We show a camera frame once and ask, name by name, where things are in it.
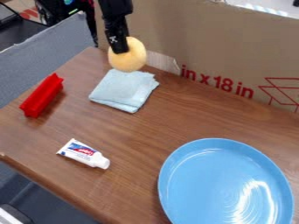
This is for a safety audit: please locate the blue plate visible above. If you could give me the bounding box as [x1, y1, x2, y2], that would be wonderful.
[157, 138, 295, 224]

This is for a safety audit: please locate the yellow ball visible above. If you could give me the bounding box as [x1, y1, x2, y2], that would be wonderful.
[107, 37, 147, 73]

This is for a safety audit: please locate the light blue folded cloth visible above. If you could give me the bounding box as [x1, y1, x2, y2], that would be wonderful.
[88, 69, 159, 114]

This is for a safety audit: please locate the red plastic block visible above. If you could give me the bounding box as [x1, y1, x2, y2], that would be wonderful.
[20, 73, 63, 118]

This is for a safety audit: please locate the white toothpaste tube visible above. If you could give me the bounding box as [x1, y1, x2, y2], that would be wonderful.
[56, 138, 109, 170]

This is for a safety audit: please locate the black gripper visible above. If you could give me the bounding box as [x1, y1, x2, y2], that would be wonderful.
[97, 0, 133, 54]

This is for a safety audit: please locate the cardboard box wall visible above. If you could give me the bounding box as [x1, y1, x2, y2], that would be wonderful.
[92, 0, 299, 114]

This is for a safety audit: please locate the black equipment in background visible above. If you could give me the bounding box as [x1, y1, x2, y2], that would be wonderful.
[33, 0, 99, 45]

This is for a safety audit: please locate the grey fabric partition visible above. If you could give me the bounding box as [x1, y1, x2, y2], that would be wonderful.
[0, 12, 95, 108]

